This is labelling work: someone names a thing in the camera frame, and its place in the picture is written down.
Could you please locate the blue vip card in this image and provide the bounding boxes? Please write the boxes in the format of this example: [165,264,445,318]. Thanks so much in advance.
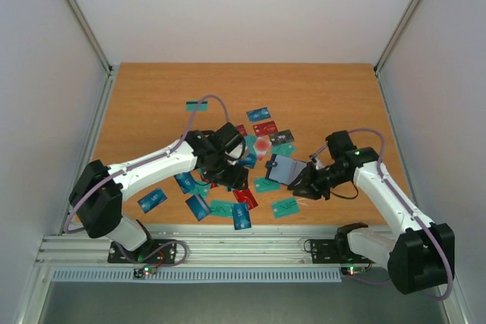
[137,187,167,213]
[232,203,251,230]
[247,107,271,123]

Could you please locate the dark blue card holder wallet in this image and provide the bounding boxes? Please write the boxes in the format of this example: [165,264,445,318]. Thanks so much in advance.
[265,154,307,185]

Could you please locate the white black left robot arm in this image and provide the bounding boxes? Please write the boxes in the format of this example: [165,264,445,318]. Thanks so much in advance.
[68,122,249,262]

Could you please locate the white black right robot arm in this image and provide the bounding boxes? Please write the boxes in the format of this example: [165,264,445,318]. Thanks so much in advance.
[289,131,455,301]

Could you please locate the red card centre front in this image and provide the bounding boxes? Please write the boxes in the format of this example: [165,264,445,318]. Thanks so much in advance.
[232,189,258,209]

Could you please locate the teal vip card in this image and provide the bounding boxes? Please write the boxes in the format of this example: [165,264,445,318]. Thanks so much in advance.
[210,200,234,218]
[254,178,280,193]
[271,198,300,219]

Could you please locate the teal VIP card front right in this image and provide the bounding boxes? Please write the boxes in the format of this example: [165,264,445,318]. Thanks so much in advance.
[271,198,300,219]

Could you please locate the white red circle card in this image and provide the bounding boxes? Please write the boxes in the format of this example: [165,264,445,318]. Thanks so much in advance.
[254,137,272,160]

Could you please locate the blue striped card front left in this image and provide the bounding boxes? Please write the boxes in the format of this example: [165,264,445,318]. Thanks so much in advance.
[185,194,211,222]

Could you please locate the blue card left middle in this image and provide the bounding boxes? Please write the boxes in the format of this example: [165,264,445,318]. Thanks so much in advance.
[174,172,197,194]

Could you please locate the blue VIP card back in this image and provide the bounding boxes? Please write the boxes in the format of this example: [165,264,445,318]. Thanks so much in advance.
[247,107,271,123]

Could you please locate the teal card with magnetic stripe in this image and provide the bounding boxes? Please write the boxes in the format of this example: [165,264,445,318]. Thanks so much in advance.
[185,100,208,112]

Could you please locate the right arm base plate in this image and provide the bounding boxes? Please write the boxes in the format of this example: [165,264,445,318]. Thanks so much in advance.
[304,239,371,265]

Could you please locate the grey slotted cable duct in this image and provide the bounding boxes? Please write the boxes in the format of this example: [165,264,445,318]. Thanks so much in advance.
[52,267,342,284]

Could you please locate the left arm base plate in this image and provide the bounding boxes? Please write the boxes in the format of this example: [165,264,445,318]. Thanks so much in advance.
[107,239,178,265]

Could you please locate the aluminium frame post left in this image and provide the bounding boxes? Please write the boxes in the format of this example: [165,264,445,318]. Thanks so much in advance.
[43,0,115,74]

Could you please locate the aluminium frame post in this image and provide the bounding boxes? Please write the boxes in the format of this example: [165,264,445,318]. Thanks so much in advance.
[374,0,423,74]
[43,0,115,74]

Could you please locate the aluminium frame post right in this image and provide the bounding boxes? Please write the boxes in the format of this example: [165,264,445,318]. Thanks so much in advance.
[374,0,423,74]

